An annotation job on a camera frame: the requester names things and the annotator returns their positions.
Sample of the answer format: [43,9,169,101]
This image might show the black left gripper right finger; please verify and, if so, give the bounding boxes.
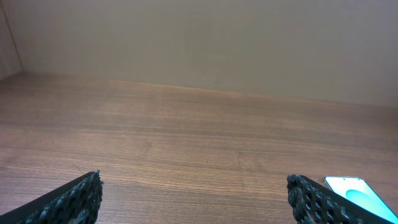
[287,174,392,224]

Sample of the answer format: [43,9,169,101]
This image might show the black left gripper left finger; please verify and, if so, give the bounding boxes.
[1,170,103,224]

